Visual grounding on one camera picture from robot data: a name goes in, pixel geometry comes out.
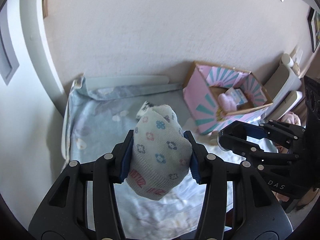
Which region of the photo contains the pink fluffy sock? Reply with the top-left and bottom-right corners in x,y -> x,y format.
217,93 -> 237,113

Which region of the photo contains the white flower-patterned sock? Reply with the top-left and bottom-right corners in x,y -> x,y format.
126,105 -> 192,200

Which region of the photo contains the floral tissue pack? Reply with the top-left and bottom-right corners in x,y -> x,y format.
136,101 -> 154,120

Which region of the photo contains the white blue carton box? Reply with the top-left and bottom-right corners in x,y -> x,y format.
225,87 -> 248,106

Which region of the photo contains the pink teal cardboard box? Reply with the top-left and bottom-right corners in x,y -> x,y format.
183,61 -> 273,135

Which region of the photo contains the floral blue bedsheet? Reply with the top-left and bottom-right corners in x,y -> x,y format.
61,76 -> 278,239

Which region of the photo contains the framed picture on wall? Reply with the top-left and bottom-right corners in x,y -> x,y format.
308,8 -> 320,52

